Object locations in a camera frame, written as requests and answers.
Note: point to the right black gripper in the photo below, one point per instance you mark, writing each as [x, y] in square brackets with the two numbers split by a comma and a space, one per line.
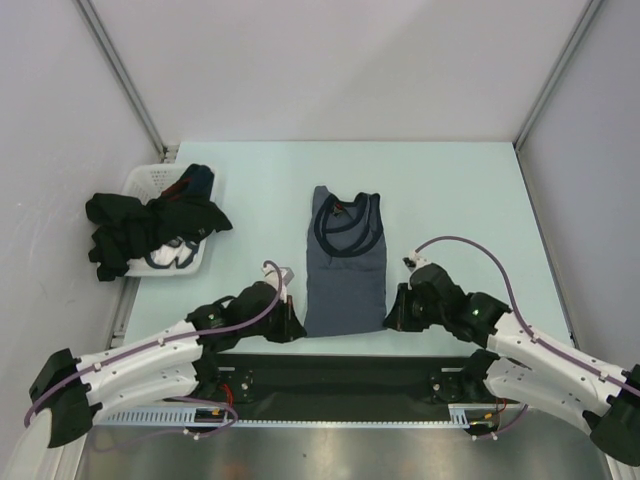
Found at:
[398, 319]

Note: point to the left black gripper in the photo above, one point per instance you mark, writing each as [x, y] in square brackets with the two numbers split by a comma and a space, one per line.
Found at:
[290, 328]

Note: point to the blue printed tank top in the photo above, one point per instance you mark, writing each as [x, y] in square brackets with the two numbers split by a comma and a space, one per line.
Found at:
[346, 265]

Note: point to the black tank top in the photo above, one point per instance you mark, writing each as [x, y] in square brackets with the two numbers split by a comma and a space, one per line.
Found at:
[128, 229]

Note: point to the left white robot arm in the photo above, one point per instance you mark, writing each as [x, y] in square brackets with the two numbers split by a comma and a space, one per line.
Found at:
[180, 361]

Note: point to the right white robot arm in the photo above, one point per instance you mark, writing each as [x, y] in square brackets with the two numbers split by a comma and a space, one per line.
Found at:
[518, 362]

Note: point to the dark navy red garment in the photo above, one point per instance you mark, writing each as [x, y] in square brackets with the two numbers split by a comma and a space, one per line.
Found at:
[196, 181]

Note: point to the white plastic laundry basket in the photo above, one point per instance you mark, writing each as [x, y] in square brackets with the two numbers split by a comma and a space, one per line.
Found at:
[146, 183]

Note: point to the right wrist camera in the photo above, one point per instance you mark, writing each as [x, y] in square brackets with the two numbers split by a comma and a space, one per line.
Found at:
[414, 261]

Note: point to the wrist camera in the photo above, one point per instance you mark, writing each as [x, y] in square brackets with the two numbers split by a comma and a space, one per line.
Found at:
[279, 278]
[414, 261]

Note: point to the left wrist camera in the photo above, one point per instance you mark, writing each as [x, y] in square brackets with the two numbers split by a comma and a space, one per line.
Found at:
[279, 278]

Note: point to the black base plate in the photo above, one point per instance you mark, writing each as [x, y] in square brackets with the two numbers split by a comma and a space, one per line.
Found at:
[344, 388]

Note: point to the slotted cable duct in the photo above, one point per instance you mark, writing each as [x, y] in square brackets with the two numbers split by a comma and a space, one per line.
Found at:
[200, 416]

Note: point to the right aluminium frame post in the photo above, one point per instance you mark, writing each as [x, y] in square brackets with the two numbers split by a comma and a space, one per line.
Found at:
[568, 52]

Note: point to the aluminium frame post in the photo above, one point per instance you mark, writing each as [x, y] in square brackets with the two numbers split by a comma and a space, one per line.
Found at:
[568, 52]
[107, 48]

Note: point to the left aluminium frame post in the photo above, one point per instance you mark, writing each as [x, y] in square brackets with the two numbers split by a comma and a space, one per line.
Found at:
[107, 48]

